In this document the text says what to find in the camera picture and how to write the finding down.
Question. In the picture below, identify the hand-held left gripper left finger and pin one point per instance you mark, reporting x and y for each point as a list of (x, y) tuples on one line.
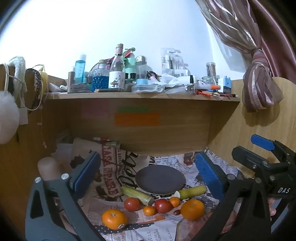
[(86, 171)]

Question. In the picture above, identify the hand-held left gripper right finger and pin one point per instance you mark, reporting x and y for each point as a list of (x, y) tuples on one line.
[(208, 176)]

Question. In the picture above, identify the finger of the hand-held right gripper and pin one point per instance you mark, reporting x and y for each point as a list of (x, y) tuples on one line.
[(262, 141), (247, 156)]

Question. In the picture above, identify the yellow green sugarcane piece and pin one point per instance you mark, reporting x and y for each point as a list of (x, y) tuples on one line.
[(193, 191)]

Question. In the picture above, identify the small tangerine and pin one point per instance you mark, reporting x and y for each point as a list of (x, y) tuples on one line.
[(174, 201), (149, 210)]

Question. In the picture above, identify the dark brown plate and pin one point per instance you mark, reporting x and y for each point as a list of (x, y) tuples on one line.
[(159, 180)]

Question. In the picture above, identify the red tomato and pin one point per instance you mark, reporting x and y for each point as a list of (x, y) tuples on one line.
[(163, 205), (131, 204)]

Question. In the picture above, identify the large orange with sticker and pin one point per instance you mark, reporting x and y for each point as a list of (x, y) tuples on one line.
[(114, 218)]

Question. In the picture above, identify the pale green sugarcane piece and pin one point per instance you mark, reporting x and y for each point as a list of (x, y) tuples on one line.
[(136, 194)]

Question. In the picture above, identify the person's right hand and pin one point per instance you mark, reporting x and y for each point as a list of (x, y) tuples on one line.
[(272, 207)]

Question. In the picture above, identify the beige printed cloth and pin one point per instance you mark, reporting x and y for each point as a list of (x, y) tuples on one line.
[(108, 176)]

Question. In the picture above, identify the white plastic bag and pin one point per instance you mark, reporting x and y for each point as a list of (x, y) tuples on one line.
[(63, 150)]

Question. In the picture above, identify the red and green pen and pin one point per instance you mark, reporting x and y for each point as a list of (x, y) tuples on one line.
[(103, 139)]

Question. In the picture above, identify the beige cylinder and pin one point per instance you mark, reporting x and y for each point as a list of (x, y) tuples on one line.
[(48, 168)]

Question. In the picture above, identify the small brown jujube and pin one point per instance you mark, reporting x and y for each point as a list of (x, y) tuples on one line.
[(177, 212)]

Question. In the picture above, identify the wooden shelf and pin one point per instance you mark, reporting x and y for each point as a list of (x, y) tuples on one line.
[(161, 136)]

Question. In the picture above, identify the pink striped curtain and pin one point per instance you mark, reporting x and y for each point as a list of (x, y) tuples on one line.
[(261, 76)]

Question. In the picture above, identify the blue pencil sharpener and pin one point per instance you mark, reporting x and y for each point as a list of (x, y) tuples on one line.
[(225, 85)]

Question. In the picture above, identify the orange sticky note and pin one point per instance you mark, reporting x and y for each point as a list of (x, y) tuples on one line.
[(137, 118)]

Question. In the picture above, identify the white marker orange cap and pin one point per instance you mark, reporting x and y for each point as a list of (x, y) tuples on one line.
[(211, 87)]

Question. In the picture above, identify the newspaper print tablecloth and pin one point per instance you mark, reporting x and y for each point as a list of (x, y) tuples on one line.
[(150, 228)]

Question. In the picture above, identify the green sticky note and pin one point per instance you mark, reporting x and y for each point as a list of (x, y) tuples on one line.
[(134, 109)]

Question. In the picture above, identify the small empty glass jar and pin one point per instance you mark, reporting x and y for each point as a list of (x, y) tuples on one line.
[(208, 81)]

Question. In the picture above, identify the gold and black tube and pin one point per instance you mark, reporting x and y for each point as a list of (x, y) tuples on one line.
[(104, 90)]

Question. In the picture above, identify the glass jar brown contents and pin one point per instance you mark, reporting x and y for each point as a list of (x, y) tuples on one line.
[(211, 69)]

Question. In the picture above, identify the glass jar with blue beads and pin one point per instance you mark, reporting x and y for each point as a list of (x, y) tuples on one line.
[(100, 81)]

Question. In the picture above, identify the white fluffy pompom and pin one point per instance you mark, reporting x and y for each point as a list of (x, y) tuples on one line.
[(7, 118)]

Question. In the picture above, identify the black patterned headband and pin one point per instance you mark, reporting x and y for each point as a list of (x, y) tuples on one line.
[(38, 83)]

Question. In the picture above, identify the blue liquid bottle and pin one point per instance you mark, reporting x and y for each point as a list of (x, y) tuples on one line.
[(80, 69)]

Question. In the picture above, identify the white crumpled plastic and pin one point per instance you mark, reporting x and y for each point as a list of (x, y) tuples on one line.
[(172, 80)]

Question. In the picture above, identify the clear plastic box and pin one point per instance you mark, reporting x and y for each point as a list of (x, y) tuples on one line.
[(148, 88)]

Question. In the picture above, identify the clear glass bottle pink cap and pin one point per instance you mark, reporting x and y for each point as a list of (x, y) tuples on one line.
[(116, 71)]

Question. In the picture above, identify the blue tape roll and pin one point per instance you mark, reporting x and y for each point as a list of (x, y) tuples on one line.
[(142, 81)]

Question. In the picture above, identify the clear bottle silver cap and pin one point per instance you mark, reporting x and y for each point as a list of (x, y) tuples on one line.
[(141, 69)]

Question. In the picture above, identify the green pump bottle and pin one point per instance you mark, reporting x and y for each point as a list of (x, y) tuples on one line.
[(130, 62)]

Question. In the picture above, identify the clear blister package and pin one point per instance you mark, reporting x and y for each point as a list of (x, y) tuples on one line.
[(170, 60)]

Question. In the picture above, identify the white fuzzy headband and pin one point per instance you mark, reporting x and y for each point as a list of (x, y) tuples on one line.
[(19, 67)]

